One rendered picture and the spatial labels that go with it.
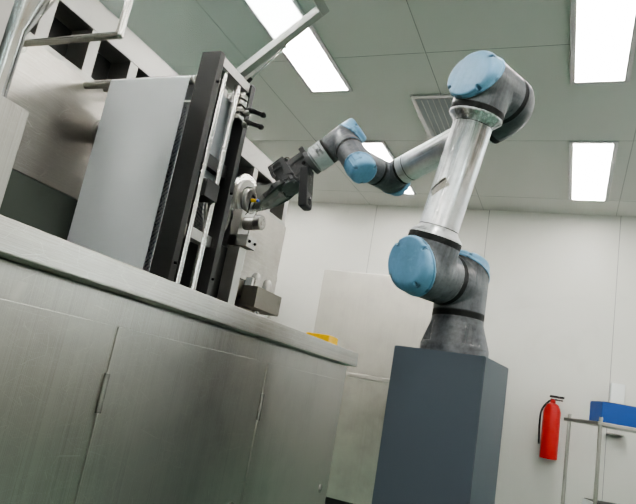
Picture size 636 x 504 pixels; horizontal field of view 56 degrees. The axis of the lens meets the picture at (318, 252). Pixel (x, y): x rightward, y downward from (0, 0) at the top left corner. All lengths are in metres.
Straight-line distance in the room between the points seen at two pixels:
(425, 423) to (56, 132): 1.10
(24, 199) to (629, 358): 5.20
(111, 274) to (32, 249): 0.13
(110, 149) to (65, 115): 0.17
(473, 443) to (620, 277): 4.89
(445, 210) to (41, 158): 0.96
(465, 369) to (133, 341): 0.67
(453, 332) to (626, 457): 4.65
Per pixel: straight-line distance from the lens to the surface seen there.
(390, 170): 1.62
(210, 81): 1.35
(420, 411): 1.30
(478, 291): 1.37
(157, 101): 1.52
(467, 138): 1.32
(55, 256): 0.79
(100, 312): 0.90
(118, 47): 1.83
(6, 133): 1.20
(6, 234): 0.74
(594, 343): 5.95
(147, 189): 1.42
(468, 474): 1.27
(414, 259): 1.25
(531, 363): 5.92
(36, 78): 1.61
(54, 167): 1.63
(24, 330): 0.81
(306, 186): 1.62
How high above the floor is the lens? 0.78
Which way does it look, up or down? 13 degrees up
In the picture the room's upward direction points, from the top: 10 degrees clockwise
